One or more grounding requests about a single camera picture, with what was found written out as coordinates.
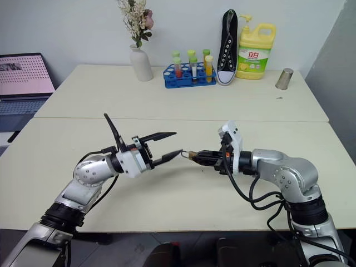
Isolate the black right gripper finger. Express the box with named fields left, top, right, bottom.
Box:
left=194, top=150, right=223, bottom=159
left=194, top=157, right=221, bottom=167

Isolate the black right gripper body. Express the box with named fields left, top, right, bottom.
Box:
left=213, top=135, right=234, bottom=176

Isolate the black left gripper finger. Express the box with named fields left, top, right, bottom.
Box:
left=152, top=149, right=184, bottom=168
left=139, top=132, right=177, bottom=146

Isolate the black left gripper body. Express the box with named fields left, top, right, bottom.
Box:
left=131, top=135, right=156, bottom=171

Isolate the brass padlock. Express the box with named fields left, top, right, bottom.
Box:
left=180, top=149, right=197, bottom=161

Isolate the black pointed plastic strip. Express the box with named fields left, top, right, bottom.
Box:
left=103, top=112, right=126, bottom=153

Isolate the blue test tube rack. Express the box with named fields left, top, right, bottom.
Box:
left=162, top=63, right=217, bottom=90

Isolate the green-capped tube red liquid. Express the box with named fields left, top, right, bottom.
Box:
left=172, top=56, right=183, bottom=79

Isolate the white ceramic vase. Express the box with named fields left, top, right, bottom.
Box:
left=128, top=44, right=154, bottom=82

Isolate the green-capped tube white label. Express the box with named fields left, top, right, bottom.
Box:
left=189, top=56, right=199, bottom=84

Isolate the yellow-capped tube orange liquid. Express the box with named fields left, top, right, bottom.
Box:
left=204, top=55, right=215, bottom=84

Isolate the dark rounded shape red spot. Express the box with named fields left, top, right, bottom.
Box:
left=146, top=241, right=182, bottom=267

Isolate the black canvas sneaker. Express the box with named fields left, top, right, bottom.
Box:
left=216, top=8, right=240, bottom=86

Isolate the silver metal cup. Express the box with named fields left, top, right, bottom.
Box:
left=275, top=67, right=294, bottom=91

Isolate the yellow detergent pump bottle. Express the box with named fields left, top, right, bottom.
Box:
left=235, top=14, right=277, bottom=81

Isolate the dried flower bouquet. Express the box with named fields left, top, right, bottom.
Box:
left=116, top=0, right=154, bottom=48

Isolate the open laptop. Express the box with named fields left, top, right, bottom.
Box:
left=0, top=52, right=57, bottom=133

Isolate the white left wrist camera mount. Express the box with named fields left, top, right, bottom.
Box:
left=115, top=148, right=149, bottom=179

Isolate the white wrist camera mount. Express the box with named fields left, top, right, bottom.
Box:
left=115, top=148, right=149, bottom=179
left=217, top=120, right=244, bottom=175

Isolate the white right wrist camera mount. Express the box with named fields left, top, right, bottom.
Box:
left=217, top=120, right=244, bottom=175

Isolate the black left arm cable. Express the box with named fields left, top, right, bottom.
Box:
left=80, top=149, right=120, bottom=220

